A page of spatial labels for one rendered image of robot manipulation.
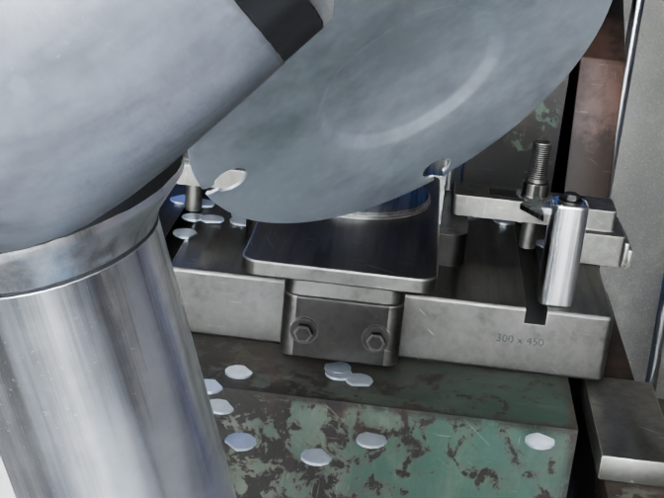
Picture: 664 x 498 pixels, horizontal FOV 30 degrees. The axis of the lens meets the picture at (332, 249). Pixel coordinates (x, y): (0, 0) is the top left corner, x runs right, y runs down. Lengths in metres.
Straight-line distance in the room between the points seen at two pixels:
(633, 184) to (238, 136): 1.71
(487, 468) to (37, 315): 0.61
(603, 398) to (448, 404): 0.14
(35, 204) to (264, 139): 0.43
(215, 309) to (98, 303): 0.61
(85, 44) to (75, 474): 0.23
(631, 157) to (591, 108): 0.98
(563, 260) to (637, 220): 1.38
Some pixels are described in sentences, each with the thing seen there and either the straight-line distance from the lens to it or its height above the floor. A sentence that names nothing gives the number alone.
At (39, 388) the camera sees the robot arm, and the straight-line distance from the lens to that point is 0.45.
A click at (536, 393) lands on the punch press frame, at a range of 1.02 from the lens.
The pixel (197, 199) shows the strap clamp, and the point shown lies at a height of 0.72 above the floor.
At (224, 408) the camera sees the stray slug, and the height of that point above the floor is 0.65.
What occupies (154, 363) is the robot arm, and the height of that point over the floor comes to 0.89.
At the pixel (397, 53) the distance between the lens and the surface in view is 0.74.
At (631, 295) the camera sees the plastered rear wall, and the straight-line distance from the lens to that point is 2.46.
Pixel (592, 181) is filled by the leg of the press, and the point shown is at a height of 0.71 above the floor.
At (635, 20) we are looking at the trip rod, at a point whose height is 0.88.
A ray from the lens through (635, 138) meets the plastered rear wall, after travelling 2.35.
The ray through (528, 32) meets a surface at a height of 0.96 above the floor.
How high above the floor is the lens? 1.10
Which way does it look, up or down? 21 degrees down
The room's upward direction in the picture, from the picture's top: 5 degrees clockwise
